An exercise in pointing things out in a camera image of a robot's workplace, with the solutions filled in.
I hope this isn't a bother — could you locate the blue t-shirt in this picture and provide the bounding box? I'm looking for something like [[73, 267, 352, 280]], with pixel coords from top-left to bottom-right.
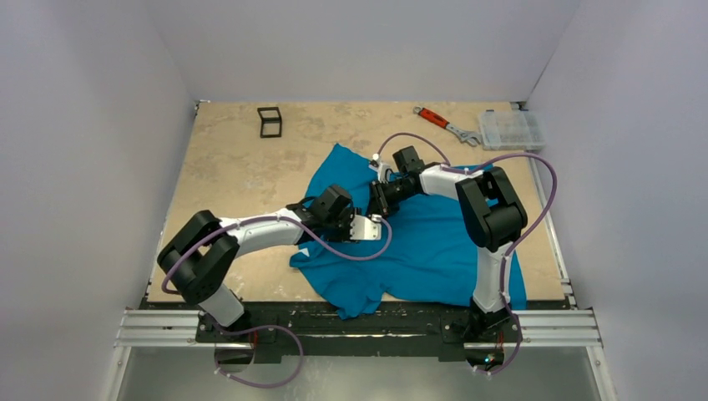
[[289, 144, 528, 321]]

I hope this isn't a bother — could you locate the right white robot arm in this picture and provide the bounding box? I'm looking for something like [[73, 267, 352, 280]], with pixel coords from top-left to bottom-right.
[[367, 146, 528, 340]]

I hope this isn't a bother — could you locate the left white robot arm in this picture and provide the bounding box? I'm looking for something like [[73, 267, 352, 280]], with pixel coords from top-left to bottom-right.
[[157, 185, 380, 342]]

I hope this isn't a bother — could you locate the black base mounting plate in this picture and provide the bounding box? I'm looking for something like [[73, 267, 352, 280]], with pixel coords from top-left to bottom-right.
[[119, 302, 589, 365]]

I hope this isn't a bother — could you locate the clear plastic organizer box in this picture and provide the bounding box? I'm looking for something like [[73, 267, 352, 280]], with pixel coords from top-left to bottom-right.
[[478, 109, 546, 150]]

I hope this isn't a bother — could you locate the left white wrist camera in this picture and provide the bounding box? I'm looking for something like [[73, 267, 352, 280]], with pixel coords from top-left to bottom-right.
[[349, 215, 382, 241]]

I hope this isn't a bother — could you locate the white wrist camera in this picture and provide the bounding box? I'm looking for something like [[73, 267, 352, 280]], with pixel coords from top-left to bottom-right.
[[349, 215, 382, 241], [369, 153, 394, 183]]

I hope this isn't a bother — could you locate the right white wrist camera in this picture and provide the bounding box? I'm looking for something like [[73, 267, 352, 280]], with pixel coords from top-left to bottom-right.
[[369, 153, 394, 183]]

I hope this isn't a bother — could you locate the red handled adjustable wrench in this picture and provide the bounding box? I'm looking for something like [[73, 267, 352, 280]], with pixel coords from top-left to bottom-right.
[[412, 105, 483, 147]]

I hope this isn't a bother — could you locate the black wire frame stand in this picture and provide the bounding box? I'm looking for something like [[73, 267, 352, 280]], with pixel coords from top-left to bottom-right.
[[256, 106, 283, 139]]

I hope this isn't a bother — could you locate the aluminium rail frame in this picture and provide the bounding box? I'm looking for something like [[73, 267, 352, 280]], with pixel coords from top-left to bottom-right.
[[114, 310, 602, 348]]

